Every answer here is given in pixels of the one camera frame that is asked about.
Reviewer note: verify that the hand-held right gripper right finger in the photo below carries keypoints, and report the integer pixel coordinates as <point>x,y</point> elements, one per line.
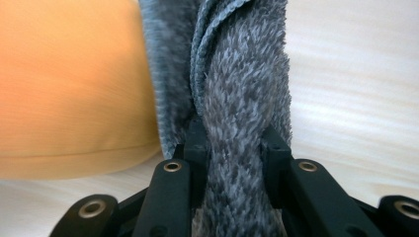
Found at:
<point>275,154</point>

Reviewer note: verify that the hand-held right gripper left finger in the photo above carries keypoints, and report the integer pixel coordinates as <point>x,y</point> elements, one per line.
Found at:
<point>197,154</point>

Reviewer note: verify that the grey towel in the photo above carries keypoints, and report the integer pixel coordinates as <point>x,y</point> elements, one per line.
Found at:
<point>237,85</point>

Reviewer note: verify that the orange plush toy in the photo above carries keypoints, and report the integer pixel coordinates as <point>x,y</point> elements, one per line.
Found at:
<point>72,92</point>

